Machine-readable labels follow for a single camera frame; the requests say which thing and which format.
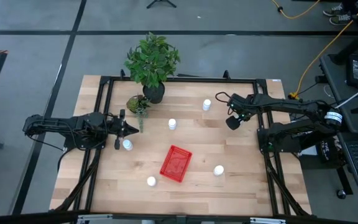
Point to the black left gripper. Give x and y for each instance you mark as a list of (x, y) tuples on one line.
[(112, 127)]

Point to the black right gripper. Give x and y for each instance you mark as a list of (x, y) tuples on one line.
[(239, 102)]

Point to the white pill bottle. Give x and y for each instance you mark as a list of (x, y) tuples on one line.
[(172, 124), (127, 144), (218, 170), (206, 104), (151, 181)]

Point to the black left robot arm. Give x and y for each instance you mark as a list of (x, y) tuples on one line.
[(73, 127)]

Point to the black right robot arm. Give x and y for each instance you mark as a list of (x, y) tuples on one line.
[(291, 105)]

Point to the red plastic basket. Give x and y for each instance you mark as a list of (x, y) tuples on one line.
[(176, 163)]

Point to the small potted succulent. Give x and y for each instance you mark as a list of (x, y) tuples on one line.
[(135, 104)]

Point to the tall green potted plant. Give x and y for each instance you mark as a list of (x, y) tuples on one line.
[(152, 59)]

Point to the dark desk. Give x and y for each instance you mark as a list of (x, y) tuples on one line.
[(337, 93)]

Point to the black box with white lettering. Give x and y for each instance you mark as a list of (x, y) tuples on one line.
[(326, 149)]

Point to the black power adapter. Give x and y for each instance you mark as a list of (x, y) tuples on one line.
[(357, 70)]

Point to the person's shoe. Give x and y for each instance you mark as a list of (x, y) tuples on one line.
[(340, 19), (334, 10)]

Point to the black-legged work desk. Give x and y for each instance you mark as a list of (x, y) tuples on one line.
[(357, 40)]

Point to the black caster wheel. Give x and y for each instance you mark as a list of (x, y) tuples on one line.
[(341, 194)]

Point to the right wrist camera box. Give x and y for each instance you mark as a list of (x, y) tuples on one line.
[(233, 123)]

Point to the black aluminium table frame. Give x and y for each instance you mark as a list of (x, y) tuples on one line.
[(182, 80)]

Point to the silver aluminium bracket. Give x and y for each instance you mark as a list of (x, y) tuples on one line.
[(93, 217), (267, 221)]

